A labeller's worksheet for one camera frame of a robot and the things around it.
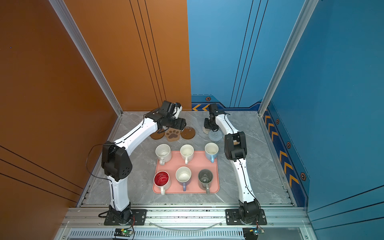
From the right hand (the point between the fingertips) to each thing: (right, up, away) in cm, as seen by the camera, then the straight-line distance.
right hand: (206, 127), depth 110 cm
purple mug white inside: (-15, -28, -24) cm, 39 cm away
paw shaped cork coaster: (-24, -5, -5) cm, 25 cm away
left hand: (-16, +4, -19) cm, 25 cm away
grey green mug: (-2, -29, -26) cm, 39 cm away
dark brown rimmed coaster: (-13, -4, -5) cm, 15 cm away
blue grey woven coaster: (+6, -6, -5) cm, 10 cm away
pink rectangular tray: (-6, -22, -18) cm, 29 cm away
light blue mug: (+2, -15, -17) cm, 22 cm away
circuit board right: (+19, -50, -40) cm, 67 cm away
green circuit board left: (-42, -50, -40) cm, 76 cm away
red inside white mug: (-27, -29, -27) cm, 48 cm away
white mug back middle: (-13, -16, -17) cm, 26 cm away
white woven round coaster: (0, -3, -2) cm, 4 cm away
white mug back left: (-28, -16, -16) cm, 37 cm away
